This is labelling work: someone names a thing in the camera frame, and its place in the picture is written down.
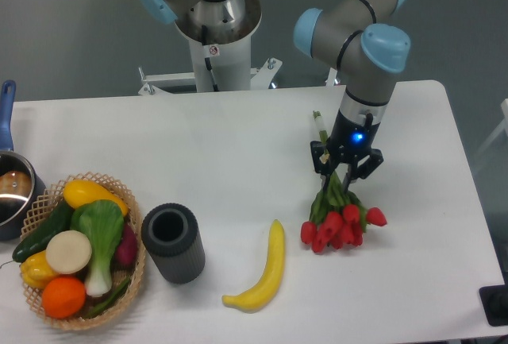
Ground green bean pod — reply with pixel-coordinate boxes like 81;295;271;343
83;278;131;319

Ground orange fruit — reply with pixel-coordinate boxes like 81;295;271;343
42;276;87;319

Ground blue-handled steel saucepan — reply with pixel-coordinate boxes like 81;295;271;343
1;80;45;242

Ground dark grey ribbed vase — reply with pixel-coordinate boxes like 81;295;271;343
141;203;206;284

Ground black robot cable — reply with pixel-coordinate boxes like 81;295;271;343
200;25;220;93

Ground woven wicker basket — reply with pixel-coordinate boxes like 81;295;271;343
21;172;146;330

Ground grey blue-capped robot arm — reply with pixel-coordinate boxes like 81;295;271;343
139;0;411;187

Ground purple sweet potato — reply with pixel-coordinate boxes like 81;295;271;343
114;224;137;267

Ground dark green cucumber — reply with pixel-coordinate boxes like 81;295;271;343
12;199;74;263

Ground green bok choy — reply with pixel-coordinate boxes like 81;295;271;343
71;199;124;298

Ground beige round mushroom cap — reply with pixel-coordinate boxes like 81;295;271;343
45;230;92;275

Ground black device at edge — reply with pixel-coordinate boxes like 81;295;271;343
479;284;507;327

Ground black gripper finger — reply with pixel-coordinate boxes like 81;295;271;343
310;140;336;191
342;148;384;193

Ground red tulip bouquet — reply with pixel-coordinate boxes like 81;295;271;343
300;111;387;253

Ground yellow plastic banana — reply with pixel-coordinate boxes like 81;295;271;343
221;219;286;313

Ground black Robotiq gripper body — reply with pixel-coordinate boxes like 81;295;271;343
328;111;379;168

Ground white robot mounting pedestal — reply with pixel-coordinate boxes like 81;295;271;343
138;39;283;95

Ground yellow bell pepper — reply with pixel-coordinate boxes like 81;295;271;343
20;250;60;289

